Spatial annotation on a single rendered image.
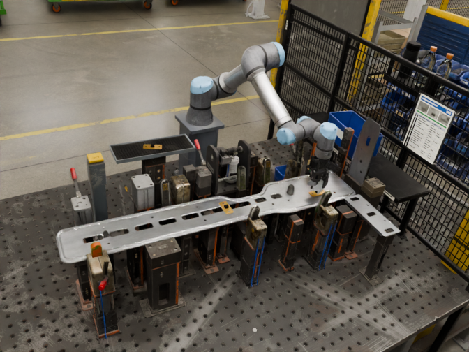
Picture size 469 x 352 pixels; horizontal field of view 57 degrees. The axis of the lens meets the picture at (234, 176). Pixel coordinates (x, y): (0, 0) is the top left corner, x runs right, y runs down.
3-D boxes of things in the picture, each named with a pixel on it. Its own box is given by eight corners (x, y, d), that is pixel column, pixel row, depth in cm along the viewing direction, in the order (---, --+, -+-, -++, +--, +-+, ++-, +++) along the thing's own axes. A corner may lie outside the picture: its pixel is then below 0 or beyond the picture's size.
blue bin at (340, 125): (352, 159, 234) (358, 138, 227) (324, 132, 257) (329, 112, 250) (377, 156, 240) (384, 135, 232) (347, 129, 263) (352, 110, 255)
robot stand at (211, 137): (173, 173, 265) (174, 114, 242) (203, 166, 274) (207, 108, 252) (188, 192, 251) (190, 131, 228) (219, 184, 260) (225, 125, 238)
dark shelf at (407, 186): (396, 204, 210) (398, 199, 208) (295, 119, 274) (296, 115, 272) (428, 195, 219) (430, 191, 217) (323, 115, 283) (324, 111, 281)
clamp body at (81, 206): (79, 275, 193) (70, 212, 173) (75, 258, 202) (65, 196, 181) (102, 269, 197) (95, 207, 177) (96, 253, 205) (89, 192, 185)
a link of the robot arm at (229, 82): (200, 83, 239) (259, 40, 194) (222, 78, 247) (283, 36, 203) (208, 104, 239) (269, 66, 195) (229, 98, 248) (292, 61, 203)
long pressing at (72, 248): (63, 271, 158) (62, 267, 157) (54, 231, 174) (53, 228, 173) (359, 195, 215) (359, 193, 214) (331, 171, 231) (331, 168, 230)
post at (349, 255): (348, 260, 218) (363, 216, 202) (335, 245, 226) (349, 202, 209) (358, 257, 221) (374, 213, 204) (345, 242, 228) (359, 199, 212)
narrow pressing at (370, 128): (361, 186, 220) (381, 126, 201) (347, 173, 228) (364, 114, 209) (362, 185, 220) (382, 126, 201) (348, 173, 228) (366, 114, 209)
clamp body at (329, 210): (313, 274, 208) (328, 218, 188) (299, 257, 217) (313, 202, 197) (327, 269, 212) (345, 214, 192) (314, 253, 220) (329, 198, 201)
